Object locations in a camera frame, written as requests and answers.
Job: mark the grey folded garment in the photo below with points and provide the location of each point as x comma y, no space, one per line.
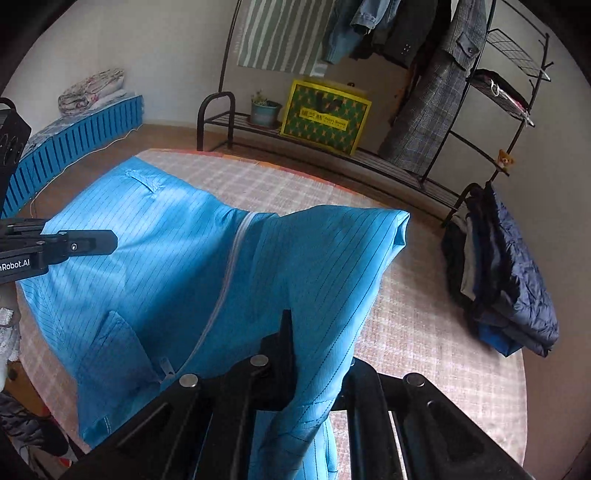
468,267

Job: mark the grey patterned mattress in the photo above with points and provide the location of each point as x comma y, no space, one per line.
51,131

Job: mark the pink plaid blanket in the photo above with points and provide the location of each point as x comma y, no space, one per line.
415,323

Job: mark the teal denim jacket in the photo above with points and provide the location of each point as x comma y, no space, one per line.
339,44

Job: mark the light blue striped jacket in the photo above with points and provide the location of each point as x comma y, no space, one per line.
161,258

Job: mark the grey plaid coat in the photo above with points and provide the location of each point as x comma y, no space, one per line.
429,115

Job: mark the grey patterned cloth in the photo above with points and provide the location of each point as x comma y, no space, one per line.
27,429

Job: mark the blue folded garment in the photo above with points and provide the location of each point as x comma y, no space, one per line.
501,341

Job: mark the black coat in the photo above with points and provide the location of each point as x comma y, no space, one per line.
406,37

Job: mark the dark folded clothes pile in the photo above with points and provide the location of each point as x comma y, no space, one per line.
498,85

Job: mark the grey white striped cloth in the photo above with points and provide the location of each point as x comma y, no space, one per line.
277,37

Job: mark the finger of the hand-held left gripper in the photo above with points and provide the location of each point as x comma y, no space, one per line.
87,242

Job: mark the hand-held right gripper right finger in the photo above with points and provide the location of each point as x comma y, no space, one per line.
369,392

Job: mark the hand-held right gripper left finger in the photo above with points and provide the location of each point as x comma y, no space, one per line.
277,364

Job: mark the floral folded bedding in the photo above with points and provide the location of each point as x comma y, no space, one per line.
92,90

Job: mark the black metal clothes rack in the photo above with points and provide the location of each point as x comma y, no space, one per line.
200,129

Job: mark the yellow green patterned box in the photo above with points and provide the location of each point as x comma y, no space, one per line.
323,120

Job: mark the small brown teddy bear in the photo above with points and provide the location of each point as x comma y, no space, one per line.
504,160

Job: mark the small potted plant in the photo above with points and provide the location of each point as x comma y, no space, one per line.
264,113

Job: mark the navy quilted jacket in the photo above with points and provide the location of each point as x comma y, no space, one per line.
517,277

